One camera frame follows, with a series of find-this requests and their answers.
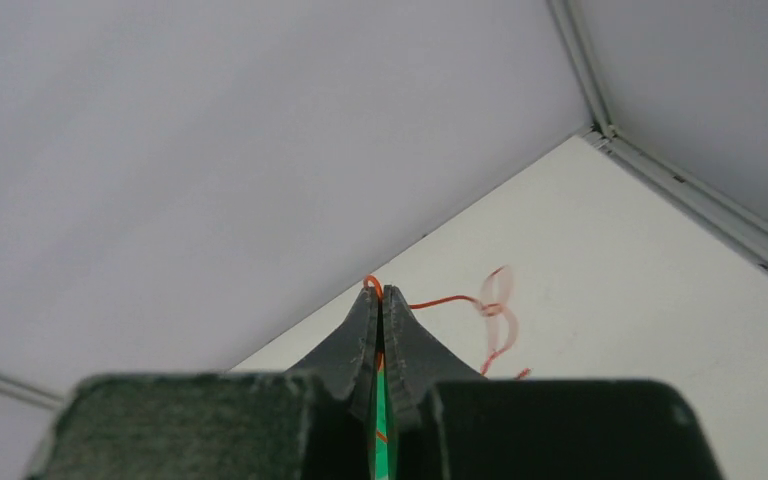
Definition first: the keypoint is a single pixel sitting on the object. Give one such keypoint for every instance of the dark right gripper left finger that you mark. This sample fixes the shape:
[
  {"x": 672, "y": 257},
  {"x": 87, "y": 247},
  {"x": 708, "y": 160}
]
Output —
[{"x": 314, "y": 420}]

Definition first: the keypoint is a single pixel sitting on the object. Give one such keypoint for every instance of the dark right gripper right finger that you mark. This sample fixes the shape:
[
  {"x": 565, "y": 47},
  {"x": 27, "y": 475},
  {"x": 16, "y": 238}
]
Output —
[{"x": 446, "y": 421}]

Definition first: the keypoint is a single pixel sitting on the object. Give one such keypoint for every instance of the green plastic bin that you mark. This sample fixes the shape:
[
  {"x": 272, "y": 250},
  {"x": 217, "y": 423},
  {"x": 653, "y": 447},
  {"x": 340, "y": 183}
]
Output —
[{"x": 382, "y": 454}]

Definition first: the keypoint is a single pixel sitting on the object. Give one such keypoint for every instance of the left aluminium frame rail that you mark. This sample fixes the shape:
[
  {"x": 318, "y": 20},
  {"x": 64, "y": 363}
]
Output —
[{"x": 29, "y": 394}]

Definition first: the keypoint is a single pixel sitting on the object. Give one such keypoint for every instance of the aluminium frame rail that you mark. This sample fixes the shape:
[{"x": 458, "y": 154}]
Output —
[
  {"x": 29, "y": 394},
  {"x": 743, "y": 230}
]

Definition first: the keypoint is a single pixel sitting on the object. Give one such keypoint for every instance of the right aluminium frame rail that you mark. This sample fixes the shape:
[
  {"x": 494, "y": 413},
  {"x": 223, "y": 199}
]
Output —
[{"x": 743, "y": 230}]

